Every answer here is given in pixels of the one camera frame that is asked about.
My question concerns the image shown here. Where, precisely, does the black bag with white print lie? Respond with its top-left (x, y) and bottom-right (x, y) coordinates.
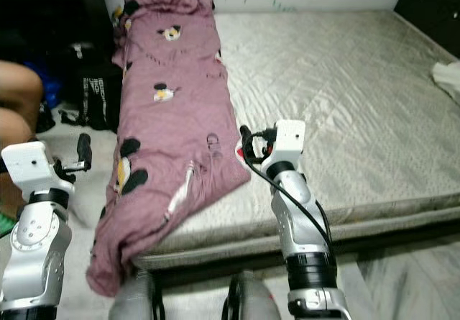
top-left (72, 43), bottom-right (123, 132)

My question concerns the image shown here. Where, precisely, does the blue plastic item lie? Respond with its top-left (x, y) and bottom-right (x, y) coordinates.
top-left (25, 61), bottom-right (62, 109)

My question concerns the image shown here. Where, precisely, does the green ribbed plastic item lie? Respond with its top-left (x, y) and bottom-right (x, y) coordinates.
top-left (0, 214), bottom-right (17, 237)

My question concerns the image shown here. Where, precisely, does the purple printed blanket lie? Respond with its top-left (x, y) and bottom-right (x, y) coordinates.
top-left (86, 0), bottom-right (252, 297)

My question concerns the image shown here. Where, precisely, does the white quilted mattress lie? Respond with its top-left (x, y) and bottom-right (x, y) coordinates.
top-left (133, 9), bottom-right (460, 270)

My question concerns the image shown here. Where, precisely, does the silver robot left leg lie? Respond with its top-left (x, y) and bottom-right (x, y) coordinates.
top-left (111, 270), bottom-right (166, 320)

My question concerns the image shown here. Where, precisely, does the silver robot leg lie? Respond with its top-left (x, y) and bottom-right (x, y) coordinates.
top-left (219, 271), bottom-right (281, 320)
top-left (111, 270), bottom-right (166, 320)

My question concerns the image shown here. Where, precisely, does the silver robot right leg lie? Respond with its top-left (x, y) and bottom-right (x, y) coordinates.
top-left (219, 271), bottom-right (281, 320)

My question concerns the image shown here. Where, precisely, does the white printed pillow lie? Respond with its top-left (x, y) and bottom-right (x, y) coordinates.
top-left (431, 61), bottom-right (460, 106)

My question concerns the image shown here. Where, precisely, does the black tufted headboard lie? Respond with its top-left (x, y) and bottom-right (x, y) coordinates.
top-left (394, 0), bottom-right (460, 58)

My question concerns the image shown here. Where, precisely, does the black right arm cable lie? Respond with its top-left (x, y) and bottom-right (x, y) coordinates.
top-left (241, 124), bottom-right (331, 252)

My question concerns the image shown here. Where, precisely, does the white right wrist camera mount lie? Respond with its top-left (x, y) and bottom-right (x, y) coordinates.
top-left (266, 119), bottom-right (306, 164)

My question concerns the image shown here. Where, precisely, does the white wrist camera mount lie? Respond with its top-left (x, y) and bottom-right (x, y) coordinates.
top-left (1, 140), bottom-right (74, 206)
top-left (266, 119), bottom-right (306, 164)

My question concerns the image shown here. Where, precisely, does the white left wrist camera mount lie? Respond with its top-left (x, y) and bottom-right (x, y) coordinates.
top-left (1, 140), bottom-right (74, 206)

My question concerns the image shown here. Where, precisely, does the dark bed frame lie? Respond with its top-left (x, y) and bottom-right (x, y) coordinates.
top-left (137, 219), bottom-right (460, 288)

